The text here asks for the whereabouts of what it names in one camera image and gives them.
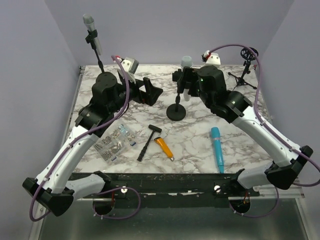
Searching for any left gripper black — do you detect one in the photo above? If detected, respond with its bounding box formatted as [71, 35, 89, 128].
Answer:
[109, 72, 163, 114]

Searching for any white microphone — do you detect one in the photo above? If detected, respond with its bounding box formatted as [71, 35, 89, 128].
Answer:
[180, 55, 193, 102]

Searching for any blue microphone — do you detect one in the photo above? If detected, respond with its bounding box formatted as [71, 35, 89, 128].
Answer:
[210, 127, 224, 174]

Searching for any black tripod shock-mount stand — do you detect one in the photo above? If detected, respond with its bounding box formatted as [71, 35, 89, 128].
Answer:
[227, 47, 259, 91]

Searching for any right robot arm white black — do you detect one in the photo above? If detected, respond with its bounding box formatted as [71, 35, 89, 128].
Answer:
[172, 65, 313, 196]

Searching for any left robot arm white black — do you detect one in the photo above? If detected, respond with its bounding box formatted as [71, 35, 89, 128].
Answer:
[22, 72, 163, 217]

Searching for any grey microphone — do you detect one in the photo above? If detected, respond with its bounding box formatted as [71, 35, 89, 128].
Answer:
[82, 13, 103, 56]

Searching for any black hammer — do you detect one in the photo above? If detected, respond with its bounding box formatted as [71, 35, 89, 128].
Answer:
[137, 124, 162, 162]

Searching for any orange utility knife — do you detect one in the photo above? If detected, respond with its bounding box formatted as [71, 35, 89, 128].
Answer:
[154, 137, 175, 162]

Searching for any clear plastic screw box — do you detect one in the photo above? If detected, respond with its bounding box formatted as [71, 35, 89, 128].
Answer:
[93, 119, 137, 161]

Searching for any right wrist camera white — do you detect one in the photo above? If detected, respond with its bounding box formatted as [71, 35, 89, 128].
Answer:
[201, 50, 221, 67]

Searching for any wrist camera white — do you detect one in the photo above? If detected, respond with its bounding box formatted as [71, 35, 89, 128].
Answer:
[201, 50, 221, 67]
[120, 57, 139, 79]

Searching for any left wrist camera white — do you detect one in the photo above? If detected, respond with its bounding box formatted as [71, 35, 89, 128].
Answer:
[120, 57, 139, 79]

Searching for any black front mounting rail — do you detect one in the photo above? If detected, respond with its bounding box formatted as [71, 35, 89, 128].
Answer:
[89, 173, 260, 209]

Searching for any aluminium frame profile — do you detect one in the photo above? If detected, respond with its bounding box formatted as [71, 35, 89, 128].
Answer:
[253, 184, 305, 199]

